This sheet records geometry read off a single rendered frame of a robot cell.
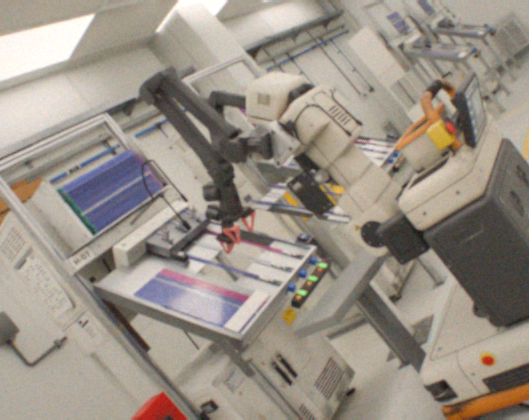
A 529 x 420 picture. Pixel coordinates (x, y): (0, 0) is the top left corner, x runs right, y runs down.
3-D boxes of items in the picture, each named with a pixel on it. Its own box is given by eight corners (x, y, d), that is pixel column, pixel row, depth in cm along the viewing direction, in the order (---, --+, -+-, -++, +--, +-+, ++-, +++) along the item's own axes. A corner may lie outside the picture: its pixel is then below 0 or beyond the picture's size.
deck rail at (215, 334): (244, 348, 204) (243, 336, 201) (241, 352, 202) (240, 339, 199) (97, 293, 233) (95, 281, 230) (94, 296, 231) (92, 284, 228)
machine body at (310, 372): (363, 381, 276) (286, 290, 274) (307, 489, 222) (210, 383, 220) (282, 412, 317) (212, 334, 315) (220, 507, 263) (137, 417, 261)
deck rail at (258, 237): (316, 258, 256) (317, 246, 253) (314, 260, 255) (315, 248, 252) (186, 222, 285) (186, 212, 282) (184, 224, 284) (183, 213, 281)
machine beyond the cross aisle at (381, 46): (515, 89, 646) (416, -33, 637) (509, 108, 582) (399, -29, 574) (429, 149, 732) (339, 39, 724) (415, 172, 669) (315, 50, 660)
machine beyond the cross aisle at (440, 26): (524, 63, 757) (441, -41, 748) (520, 76, 693) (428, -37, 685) (450, 117, 843) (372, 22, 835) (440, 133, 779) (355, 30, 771)
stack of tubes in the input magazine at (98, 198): (165, 186, 276) (131, 145, 275) (96, 234, 237) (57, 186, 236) (153, 199, 284) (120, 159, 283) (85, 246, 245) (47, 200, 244)
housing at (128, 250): (191, 228, 283) (189, 203, 276) (130, 277, 245) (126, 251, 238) (178, 224, 286) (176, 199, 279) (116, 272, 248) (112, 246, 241)
